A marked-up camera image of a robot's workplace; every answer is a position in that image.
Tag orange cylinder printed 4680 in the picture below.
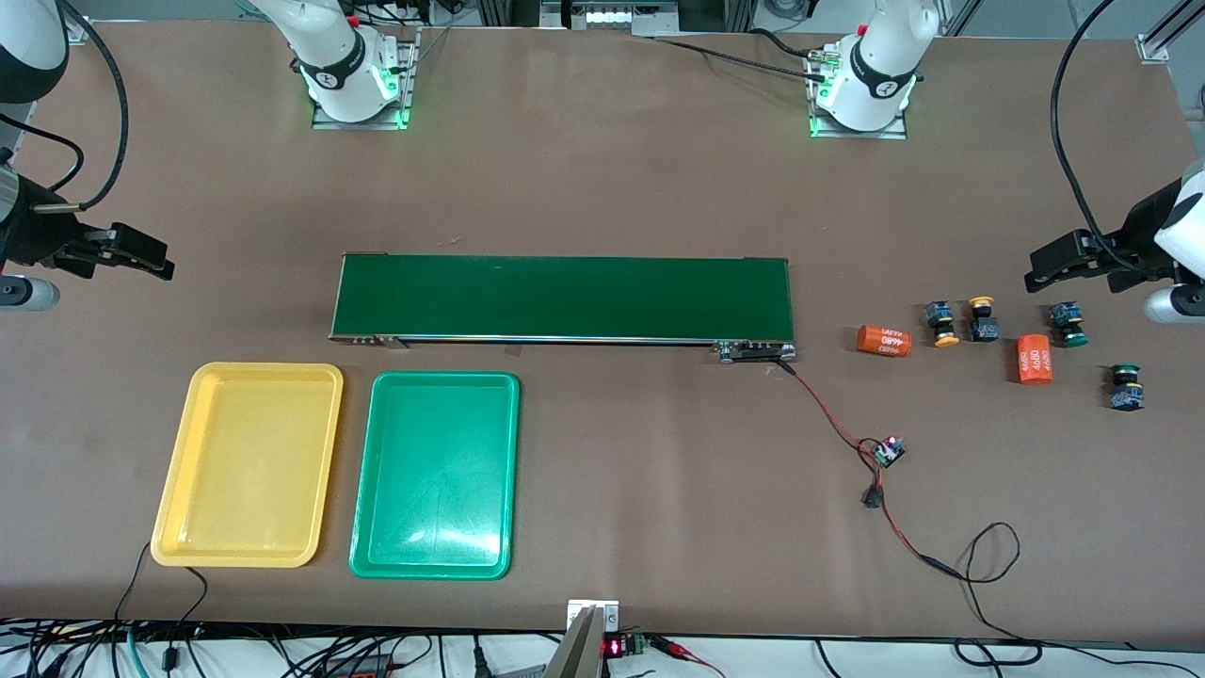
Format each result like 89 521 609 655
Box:
856 324 913 359
1017 333 1054 386

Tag green mushroom push button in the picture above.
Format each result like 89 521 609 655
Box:
1050 301 1090 349
1108 363 1146 412

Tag yellow plastic tray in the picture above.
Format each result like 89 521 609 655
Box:
151 362 345 569

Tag green plastic tray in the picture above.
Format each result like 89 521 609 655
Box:
348 371 522 581

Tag green conveyor belt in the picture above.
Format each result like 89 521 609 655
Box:
328 251 798 365

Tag silver device with lights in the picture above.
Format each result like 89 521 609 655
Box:
541 0 681 37

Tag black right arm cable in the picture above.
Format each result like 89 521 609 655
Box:
0 0 130 213

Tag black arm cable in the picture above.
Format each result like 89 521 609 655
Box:
1052 0 1131 274
0 0 130 213

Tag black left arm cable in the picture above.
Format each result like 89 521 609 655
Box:
1052 0 1131 274

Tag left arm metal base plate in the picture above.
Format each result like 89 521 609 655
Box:
808 52 909 140

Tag red black twin wire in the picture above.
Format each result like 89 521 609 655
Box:
777 361 961 577

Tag thin black table cable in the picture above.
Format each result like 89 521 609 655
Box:
165 565 210 671
113 541 153 622

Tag black looped power cable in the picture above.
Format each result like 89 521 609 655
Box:
956 523 1205 671

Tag black base power cable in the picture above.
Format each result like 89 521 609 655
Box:
654 28 829 86

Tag tangled black floor cables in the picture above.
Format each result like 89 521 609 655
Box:
0 617 566 678

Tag grey metal stand bracket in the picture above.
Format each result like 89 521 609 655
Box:
544 599 622 678

